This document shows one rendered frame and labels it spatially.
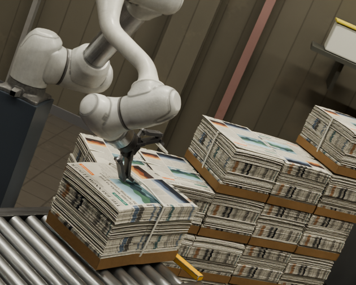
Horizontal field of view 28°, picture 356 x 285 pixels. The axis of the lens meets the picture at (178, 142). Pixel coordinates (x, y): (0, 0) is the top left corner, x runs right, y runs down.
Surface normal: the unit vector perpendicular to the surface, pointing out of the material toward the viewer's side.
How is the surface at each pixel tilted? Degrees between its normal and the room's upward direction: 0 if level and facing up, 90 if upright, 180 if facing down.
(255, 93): 90
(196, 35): 90
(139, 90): 57
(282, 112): 90
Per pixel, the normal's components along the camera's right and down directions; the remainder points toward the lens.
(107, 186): 0.36, -0.87
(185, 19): -0.18, 0.22
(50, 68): 0.38, 0.43
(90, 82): 0.15, 0.89
